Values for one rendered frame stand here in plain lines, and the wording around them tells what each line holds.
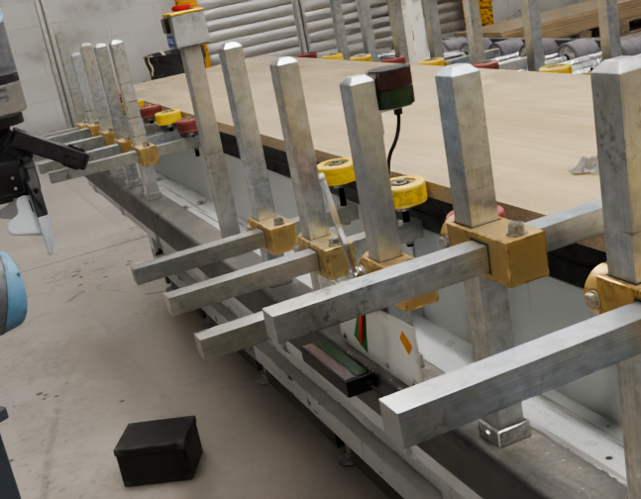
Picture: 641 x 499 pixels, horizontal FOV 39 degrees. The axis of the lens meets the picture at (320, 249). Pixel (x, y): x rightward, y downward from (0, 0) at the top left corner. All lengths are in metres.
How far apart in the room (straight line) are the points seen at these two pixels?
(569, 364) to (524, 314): 0.66
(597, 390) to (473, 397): 0.63
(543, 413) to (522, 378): 0.63
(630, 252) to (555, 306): 0.53
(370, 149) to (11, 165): 0.52
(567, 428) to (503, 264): 0.40
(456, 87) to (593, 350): 0.35
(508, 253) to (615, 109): 0.23
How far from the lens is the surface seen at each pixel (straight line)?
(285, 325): 0.88
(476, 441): 1.13
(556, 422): 1.31
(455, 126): 0.98
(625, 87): 0.77
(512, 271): 0.95
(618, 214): 0.80
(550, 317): 1.34
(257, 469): 2.56
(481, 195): 1.00
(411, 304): 1.20
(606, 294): 0.83
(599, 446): 1.26
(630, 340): 0.77
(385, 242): 1.24
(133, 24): 9.20
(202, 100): 1.91
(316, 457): 2.55
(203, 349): 1.14
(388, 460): 2.15
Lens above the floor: 1.28
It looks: 17 degrees down
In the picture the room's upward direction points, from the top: 11 degrees counter-clockwise
